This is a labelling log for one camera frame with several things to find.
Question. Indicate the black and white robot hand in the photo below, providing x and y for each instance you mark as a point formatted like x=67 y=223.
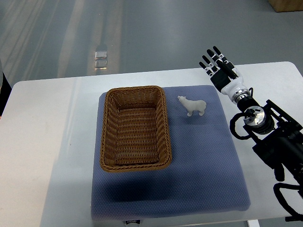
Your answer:
x=224 y=75

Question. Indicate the white bear figurine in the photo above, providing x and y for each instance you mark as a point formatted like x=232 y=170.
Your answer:
x=193 y=105

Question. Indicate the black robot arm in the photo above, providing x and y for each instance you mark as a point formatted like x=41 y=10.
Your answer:
x=277 y=136

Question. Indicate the brown wicker basket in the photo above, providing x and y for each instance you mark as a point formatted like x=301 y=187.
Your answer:
x=135 y=130

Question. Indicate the wooden box corner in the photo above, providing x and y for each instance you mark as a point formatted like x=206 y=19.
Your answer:
x=286 y=5

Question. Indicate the metal floor socket plate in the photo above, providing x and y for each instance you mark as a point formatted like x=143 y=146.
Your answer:
x=101 y=60

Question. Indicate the dark object at left edge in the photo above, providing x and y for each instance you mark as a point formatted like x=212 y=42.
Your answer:
x=5 y=90

